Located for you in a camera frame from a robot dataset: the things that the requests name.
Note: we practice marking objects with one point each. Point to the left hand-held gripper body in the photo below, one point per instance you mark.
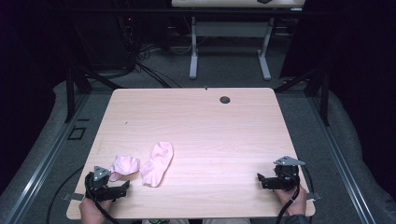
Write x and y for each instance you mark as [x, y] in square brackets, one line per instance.
[99, 188]

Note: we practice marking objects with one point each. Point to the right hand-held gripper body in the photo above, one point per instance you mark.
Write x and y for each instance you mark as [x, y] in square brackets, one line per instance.
[285, 180]

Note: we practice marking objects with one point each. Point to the pink sock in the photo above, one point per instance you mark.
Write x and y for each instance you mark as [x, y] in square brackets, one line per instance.
[157, 165]
[124, 166]

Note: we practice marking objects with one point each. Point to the person's left hand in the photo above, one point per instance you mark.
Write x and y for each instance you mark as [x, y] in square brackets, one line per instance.
[93, 211]

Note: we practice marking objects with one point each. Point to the person's right hand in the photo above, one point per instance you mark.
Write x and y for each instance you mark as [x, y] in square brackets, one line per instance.
[295, 202]

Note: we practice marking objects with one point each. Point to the white desk with metal legs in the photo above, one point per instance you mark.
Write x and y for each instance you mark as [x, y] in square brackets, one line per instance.
[230, 31]

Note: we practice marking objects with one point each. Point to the dark object on desk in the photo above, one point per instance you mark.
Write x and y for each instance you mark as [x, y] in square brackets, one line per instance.
[264, 1]

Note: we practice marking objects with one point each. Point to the grey metal table bracket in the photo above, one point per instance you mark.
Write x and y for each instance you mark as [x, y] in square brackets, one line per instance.
[314, 196]
[74, 196]

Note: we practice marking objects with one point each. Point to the aluminium floor rail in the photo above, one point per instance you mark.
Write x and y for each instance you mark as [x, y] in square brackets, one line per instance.
[339, 161]
[40, 168]

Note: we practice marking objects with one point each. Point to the black metal frame post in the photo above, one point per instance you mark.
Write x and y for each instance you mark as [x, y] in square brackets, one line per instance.
[71, 93]
[324, 93]

